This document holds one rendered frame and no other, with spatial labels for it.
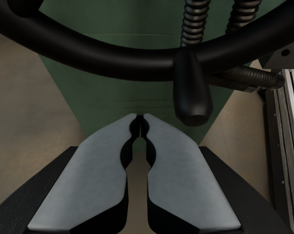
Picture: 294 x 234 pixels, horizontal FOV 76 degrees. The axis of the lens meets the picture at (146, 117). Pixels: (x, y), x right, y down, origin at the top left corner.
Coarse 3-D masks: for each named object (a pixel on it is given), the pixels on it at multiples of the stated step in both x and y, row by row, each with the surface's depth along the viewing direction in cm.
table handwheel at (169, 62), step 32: (0, 0) 11; (32, 0) 11; (288, 0) 12; (0, 32) 13; (32, 32) 13; (64, 32) 14; (256, 32) 13; (288, 32) 13; (64, 64) 15; (96, 64) 15; (128, 64) 15; (160, 64) 15; (224, 64) 15
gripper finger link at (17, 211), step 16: (64, 160) 8; (48, 176) 7; (16, 192) 6; (32, 192) 6; (48, 192) 6; (0, 208) 6; (16, 208) 6; (32, 208) 6; (0, 224) 5; (16, 224) 5
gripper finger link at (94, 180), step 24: (120, 120) 11; (96, 144) 9; (120, 144) 9; (72, 168) 8; (96, 168) 8; (120, 168) 8; (72, 192) 6; (96, 192) 6; (120, 192) 6; (48, 216) 6; (72, 216) 6; (96, 216) 6; (120, 216) 6
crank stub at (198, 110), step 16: (176, 64) 14; (192, 64) 13; (176, 80) 13; (192, 80) 12; (176, 96) 12; (192, 96) 11; (208, 96) 11; (176, 112) 12; (192, 112) 11; (208, 112) 11
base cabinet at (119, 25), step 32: (64, 0) 29; (96, 0) 29; (128, 0) 29; (160, 0) 29; (224, 0) 29; (96, 32) 33; (128, 32) 33; (160, 32) 33; (224, 32) 33; (64, 96) 49; (96, 96) 48; (128, 96) 48; (160, 96) 48; (224, 96) 49; (96, 128) 63; (192, 128) 64
